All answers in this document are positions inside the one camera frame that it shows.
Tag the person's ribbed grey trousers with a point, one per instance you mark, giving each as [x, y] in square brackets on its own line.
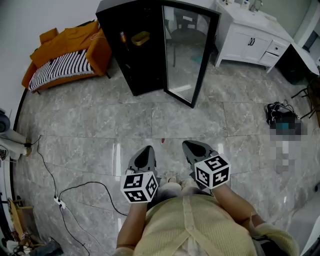
[170, 190]

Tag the person's right shoe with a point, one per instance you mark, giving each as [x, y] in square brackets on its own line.
[185, 183]

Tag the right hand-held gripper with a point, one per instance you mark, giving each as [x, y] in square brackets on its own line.
[212, 172]

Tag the glass fridge door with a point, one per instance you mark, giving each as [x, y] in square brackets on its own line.
[185, 75]

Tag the chrome faucet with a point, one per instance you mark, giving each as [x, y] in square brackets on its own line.
[255, 6]

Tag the person's shoe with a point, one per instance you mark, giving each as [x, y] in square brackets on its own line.
[185, 183]
[172, 179]

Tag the person's left forearm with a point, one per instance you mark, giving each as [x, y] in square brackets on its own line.
[132, 225]

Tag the wooden frame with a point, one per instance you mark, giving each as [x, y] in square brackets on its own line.
[17, 220]

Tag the black office chair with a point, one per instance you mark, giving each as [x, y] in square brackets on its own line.
[185, 35]

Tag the yellow bowl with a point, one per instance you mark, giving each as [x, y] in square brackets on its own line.
[140, 40]

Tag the orange sofa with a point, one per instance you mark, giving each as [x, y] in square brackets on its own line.
[75, 37]

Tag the white table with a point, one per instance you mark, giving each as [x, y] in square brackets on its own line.
[305, 58]

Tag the white power strip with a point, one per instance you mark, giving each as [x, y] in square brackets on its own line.
[60, 202]

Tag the grey round device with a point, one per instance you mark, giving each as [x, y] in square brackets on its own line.
[3, 122]

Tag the person's right forearm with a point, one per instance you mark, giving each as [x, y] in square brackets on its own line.
[232, 205]

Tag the white sink cabinet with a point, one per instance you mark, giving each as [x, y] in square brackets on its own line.
[240, 45]

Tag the person's pale yellow sweater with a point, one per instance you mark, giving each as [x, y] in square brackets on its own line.
[190, 225]

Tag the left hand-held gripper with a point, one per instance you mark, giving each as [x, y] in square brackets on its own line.
[137, 190]

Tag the black glass-door fridge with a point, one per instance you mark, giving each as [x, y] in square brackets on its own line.
[140, 75]

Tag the person's left shoe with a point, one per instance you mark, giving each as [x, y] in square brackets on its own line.
[172, 179]

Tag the black metal chair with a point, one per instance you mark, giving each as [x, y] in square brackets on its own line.
[313, 95]

